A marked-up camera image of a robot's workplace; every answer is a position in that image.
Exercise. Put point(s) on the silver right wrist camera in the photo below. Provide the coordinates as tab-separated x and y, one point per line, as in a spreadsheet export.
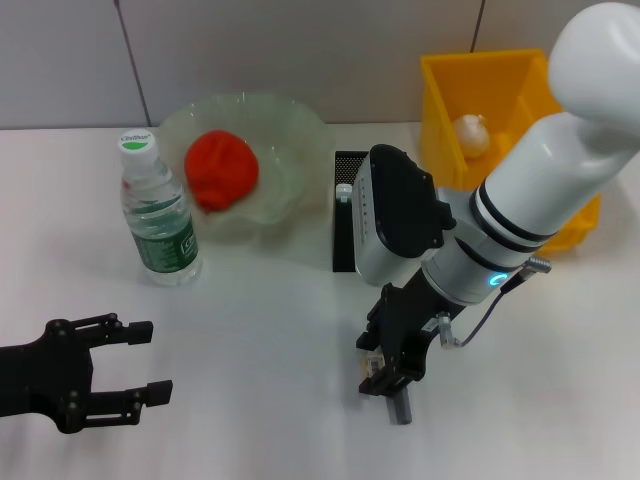
400	210

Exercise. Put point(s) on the black mesh pen holder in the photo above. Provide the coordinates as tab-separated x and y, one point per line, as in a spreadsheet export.
345	240

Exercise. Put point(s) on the white paper ball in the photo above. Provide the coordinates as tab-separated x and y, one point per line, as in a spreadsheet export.
472	135

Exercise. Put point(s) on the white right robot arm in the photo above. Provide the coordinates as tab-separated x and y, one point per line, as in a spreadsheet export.
550	165

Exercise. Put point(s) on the beige eraser with barcode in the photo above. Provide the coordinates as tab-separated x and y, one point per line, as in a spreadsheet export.
372	365

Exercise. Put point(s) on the yellow plastic bin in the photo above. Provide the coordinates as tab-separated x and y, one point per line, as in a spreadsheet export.
440	100

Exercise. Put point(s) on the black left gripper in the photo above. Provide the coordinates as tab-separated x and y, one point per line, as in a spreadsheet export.
45	375

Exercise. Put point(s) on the wavy clear glass fruit plate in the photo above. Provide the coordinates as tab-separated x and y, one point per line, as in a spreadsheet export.
280	130

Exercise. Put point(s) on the clear water bottle green label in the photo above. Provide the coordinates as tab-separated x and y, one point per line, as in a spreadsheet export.
160	240

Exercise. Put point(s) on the mint green pen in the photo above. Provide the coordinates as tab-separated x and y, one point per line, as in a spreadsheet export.
345	194

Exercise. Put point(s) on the grey pen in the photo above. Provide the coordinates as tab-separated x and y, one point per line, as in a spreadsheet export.
400	412

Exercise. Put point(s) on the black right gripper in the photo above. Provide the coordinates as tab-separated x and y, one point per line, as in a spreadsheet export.
405	325

